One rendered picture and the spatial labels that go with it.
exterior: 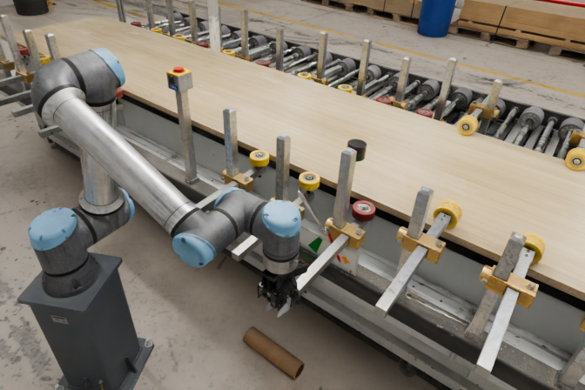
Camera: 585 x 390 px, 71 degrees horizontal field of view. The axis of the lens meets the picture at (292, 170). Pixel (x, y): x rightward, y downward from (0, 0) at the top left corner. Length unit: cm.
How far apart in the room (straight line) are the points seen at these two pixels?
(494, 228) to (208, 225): 98
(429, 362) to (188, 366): 107
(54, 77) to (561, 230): 158
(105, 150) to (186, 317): 139
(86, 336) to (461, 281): 137
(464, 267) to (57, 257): 137
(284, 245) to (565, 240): 99
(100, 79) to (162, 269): 150
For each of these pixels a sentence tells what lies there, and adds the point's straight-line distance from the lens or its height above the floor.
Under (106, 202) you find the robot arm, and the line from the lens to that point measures 157.
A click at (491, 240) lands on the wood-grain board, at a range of 149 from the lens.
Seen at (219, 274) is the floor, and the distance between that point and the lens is 244.
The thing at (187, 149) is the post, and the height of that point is 89.
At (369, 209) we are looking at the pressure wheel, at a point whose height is 90.
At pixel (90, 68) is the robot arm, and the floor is 140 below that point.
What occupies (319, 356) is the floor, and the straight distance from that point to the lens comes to 214.
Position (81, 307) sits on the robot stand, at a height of 60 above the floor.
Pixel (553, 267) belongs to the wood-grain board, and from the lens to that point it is 150.
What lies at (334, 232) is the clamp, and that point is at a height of 85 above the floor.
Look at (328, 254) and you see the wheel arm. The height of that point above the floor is 86.
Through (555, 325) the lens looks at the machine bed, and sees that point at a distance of 163.
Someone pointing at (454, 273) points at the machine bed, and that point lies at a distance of 161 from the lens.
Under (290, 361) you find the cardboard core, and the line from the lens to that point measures 202.
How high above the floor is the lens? 181
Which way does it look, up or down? 34 degrees down
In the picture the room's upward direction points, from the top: 3 degrees clockwise
